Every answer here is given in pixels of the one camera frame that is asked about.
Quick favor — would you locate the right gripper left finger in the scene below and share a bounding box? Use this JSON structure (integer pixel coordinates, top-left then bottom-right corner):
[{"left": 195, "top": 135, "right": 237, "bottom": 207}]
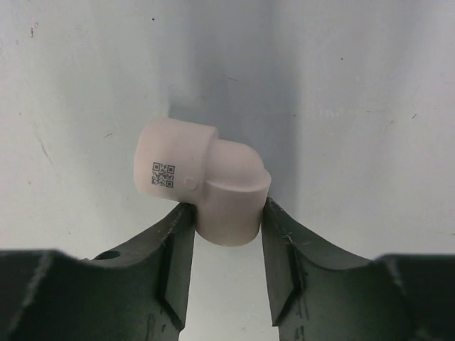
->
[{"left": 1, "top": 204, "right": 196, "bottom": 340}]

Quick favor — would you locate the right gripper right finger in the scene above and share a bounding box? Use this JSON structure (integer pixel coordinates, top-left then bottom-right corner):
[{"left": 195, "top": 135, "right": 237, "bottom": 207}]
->
[{"left": 262, "top": 199, "right": 454, "bottom": 340}]

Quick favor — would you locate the white plastic elbow fitting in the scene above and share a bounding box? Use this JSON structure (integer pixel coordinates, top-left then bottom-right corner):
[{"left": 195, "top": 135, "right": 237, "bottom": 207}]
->
[{"left": 134, "top": 117, "right": 272, "bottom": 247}]

